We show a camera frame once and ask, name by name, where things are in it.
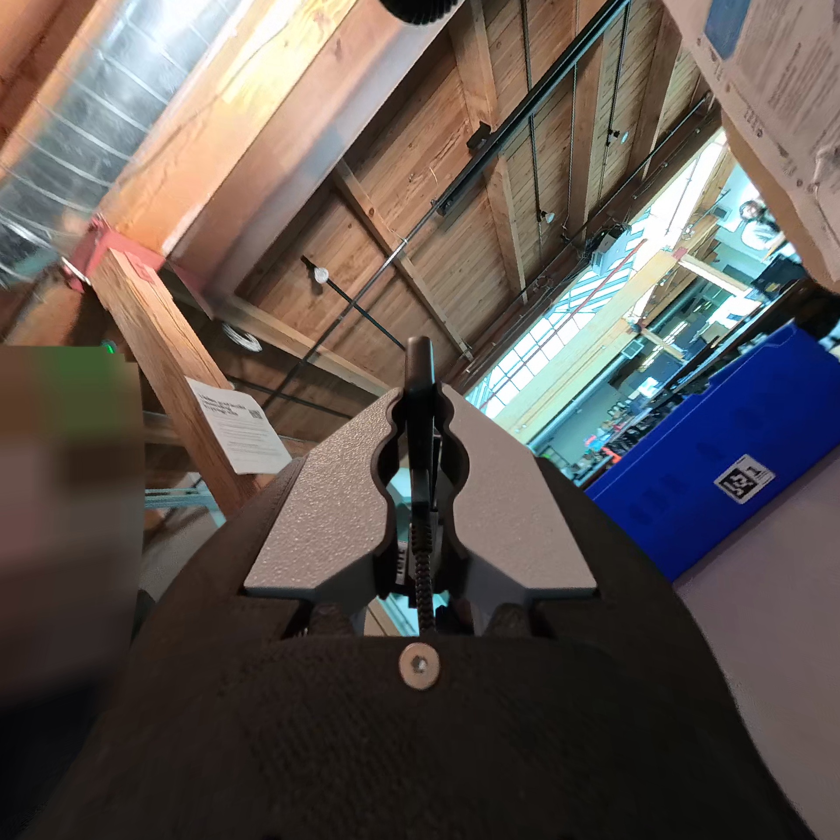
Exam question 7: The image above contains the black ceiling track rail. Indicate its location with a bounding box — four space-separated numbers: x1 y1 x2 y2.
435 0 634 219

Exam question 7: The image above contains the silver ventilation duct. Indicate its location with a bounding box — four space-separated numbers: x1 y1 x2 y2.
0 0 253 291

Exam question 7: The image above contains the white paper notice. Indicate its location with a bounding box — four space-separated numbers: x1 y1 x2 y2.
185 375 293 476

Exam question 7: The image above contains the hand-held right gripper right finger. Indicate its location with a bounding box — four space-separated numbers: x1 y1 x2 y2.
438 383 599 613

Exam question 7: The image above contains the wooden document stand with papers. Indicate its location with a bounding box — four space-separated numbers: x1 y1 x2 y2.
661 0 840 294

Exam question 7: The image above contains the grey braided usb cable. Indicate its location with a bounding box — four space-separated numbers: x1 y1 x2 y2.
394 336 455 636

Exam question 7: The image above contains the thick wooden column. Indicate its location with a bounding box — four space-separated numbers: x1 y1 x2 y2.
87 248 265 521

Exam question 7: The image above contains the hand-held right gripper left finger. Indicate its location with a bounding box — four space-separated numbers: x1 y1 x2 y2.
243 386 403 608

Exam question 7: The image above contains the blue plastic bin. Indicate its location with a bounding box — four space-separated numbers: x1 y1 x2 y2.
583 320 840 583

